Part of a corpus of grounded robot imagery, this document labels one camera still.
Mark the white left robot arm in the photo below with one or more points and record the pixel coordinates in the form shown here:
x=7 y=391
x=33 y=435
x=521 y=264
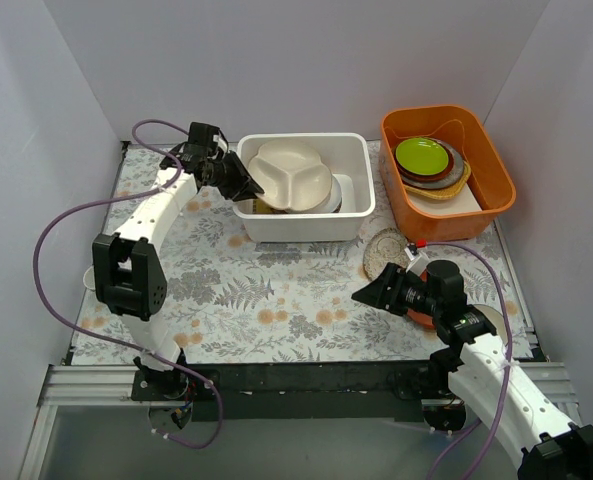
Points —
x=128 y=275

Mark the grey round plate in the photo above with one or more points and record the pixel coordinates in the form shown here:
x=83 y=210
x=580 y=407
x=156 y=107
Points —
x=455 y=170

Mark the speckled beige plate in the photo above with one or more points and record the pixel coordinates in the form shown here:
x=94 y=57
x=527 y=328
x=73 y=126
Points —
x=387 y=246

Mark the floral table mat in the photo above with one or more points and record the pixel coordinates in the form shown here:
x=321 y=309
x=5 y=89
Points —
x=231 y=300

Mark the red brown plate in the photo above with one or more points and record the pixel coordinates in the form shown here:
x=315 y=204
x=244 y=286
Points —
x=421 y=319

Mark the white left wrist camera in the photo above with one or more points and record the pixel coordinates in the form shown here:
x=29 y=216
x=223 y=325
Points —
x=221 y=141

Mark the yellow bamboo mat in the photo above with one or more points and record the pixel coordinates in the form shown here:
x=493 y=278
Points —
x=259 y=207

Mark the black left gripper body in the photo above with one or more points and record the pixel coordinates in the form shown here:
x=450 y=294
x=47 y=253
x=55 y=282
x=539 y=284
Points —
x=229 y=176

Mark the white small cup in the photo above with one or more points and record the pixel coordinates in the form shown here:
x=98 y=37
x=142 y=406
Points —
x=89 y=279

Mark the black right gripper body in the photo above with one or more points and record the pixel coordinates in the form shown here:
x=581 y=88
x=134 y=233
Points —
x=392 y=288

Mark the woven yellow basket tray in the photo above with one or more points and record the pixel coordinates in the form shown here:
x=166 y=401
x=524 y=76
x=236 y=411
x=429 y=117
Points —
x=444 y=193

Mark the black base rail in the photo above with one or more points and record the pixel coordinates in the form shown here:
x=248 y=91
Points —
x=404 y=391

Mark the white board in bin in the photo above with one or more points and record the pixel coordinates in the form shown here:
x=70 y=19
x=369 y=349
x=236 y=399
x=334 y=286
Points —
x=463 y=203

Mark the brown plate under green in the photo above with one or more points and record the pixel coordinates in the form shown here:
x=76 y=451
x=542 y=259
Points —
x=433 y=175

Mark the orange plastic bin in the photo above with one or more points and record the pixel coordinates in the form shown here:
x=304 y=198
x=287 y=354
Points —
x=442 y=174

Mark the cream divided plate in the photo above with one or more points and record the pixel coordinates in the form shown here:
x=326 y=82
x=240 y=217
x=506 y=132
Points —
x=291 y=174

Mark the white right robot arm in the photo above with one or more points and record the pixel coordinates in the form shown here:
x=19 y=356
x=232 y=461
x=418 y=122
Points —
x=542 y=441

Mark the white plastic bin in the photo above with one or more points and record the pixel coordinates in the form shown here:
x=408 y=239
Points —
x=346 y=154

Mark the black rimmed white bowl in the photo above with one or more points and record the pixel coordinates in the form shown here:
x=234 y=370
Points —
x=495 y=317

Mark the pale blue rimmed plate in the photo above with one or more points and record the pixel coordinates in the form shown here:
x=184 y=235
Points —
x=333 y=202

